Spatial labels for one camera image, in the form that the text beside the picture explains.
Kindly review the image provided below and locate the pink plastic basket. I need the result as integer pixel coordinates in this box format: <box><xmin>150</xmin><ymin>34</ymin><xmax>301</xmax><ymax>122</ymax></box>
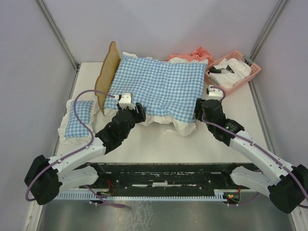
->
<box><xmin>205</xmin><ymin>51</ymin><xmax>261</xmax><ymax>95</ymax></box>

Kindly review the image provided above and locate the small blue checkered pillow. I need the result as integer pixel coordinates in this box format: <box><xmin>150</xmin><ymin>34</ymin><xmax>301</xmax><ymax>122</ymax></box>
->
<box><xmin>58</xmin><ymin>99</ymin><xmax>99</xmax><ymax>145</ymax></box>

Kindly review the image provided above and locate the wooden pet bed frame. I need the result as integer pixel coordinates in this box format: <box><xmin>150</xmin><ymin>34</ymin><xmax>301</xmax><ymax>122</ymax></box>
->
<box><xmin>94</xmin><ymin>41</ymin><xmax>122</xmax><ymax>116</ymax></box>

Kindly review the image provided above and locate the aluminium corner post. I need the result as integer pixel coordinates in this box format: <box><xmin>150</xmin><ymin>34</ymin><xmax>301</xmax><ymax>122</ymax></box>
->
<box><xmin>34</xmin><ymin>0</ymin><xmax>80</xmax><ymax>71</ymax></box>
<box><xmin>249</xmin><ymin>0</ymin><xmax>289</xmax><ymax>61</ymax></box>

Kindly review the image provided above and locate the blue checkered mattress cushion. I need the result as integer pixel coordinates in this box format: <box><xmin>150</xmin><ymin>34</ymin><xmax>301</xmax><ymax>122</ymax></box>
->
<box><xmin>109</xmin><ymin>52</ymin><xmax>208</xmax><ymax>136</ymax></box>

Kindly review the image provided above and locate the pink crumpled cloth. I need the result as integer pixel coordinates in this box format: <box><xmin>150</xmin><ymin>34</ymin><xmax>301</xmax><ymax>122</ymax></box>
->
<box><xmin>167</xmin><ymin>47</ymin><xmax>215</xmax><ymax>64</ymax></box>

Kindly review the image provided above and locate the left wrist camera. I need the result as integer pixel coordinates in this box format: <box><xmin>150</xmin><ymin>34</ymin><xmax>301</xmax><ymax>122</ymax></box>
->
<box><xmin>115</xmin><ymin>93</ymin><xmax>135</xmax><ymax>110</ymax></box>

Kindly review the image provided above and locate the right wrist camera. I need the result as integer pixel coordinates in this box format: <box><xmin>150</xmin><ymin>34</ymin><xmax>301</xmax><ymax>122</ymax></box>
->
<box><xmin>206</xmin><ymin>85</ymin><xmax>226</xmax><ymax>101</ymax></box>

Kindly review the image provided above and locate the white cloth in basket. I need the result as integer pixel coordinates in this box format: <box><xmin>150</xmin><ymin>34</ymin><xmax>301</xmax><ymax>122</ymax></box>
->
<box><xmin>209</xmin><ymin>58</ymin><xmax>251</xmax><ymax>90</ymax></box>

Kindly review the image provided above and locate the white slotted cable duct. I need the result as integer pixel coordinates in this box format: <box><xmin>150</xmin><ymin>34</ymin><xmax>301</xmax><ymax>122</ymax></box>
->
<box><xmin>55</xmin><ymin>190</ymin><xmax>235</xmax><ymax>202</ymax></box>

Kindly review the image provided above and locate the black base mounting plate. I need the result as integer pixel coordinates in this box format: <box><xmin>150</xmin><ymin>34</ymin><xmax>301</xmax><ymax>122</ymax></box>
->
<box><xmin>89</xmin><ymin>164</ymin><xmax>242</xmax><ymax>196</ymax></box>

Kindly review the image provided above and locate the right aluminium corner post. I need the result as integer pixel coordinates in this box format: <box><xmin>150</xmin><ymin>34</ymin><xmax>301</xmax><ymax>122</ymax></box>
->
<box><xmin>249</xmin><ymin>0</ymin><xmax>289</xmax><ymax>61</ymax></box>

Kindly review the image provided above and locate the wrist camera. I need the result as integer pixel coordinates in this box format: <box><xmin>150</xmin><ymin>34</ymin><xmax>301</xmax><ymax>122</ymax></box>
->
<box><xmin>206</xmin><ymin>85</ymin><xmax>226</xmax><ymax>101</ymax></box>
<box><xmin>115</xmin><ymin>93</ymin><xmax>135</xmax><ymax>110</ymax></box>

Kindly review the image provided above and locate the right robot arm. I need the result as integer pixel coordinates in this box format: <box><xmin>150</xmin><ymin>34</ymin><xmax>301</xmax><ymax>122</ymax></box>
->
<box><xmin>193</xmin><ymin>98</ymin><xmax>308</xmax><ymax>214</ymax></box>

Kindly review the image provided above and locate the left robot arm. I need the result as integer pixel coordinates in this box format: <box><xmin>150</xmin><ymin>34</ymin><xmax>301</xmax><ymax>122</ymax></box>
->
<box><xmin>24</xmin><ymin>103</ymin><xmax>146</xmax><ymax>205</ymax></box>

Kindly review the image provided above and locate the black white object in basket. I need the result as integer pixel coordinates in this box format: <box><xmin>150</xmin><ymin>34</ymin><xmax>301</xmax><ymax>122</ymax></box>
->
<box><xmin>209</xmin><ymin>65</ymin><xmax>234</xmax><ymax>74</ymax></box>

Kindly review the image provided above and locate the left aluminium corner post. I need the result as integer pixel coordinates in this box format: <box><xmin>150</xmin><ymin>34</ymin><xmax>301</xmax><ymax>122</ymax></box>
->
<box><xmin>34</xmin><ymin>0</ymin><xmax>80</xmax><ymax>71</ymax></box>

